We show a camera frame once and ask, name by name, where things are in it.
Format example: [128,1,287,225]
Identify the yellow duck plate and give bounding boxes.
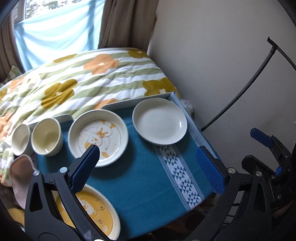
[52,184,121,241]

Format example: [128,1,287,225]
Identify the duck pattern deep plate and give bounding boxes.
[68,109,128,167]

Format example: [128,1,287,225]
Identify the left brown curtain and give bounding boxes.
[0,14,24,82]

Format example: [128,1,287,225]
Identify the pink square dish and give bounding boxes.
[9,155,36,209]

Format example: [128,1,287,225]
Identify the plain white plate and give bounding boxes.
[132,97,188,146]

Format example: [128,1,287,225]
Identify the green patterned pillow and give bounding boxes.
[1,65,23,86]

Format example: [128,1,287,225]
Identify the white small bowl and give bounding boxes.
[11,124,33,156]

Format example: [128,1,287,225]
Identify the cream round bowl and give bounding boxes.
[31,118,63,157]

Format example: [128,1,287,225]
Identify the black curved stand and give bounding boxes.
[200,36,296,132]

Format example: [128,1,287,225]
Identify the right brown curtain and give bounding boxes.
[98,0,159,51]

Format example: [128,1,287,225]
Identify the light blue window cloth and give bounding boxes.
[14,1,105,71]

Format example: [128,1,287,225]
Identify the floral striped duvet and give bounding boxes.
[1,48,176,186]

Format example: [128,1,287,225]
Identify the yellow box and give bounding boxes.
[8,208,25,226]

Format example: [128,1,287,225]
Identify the brown curtain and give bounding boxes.
[98,0,159,51]
[0,14,24,82]

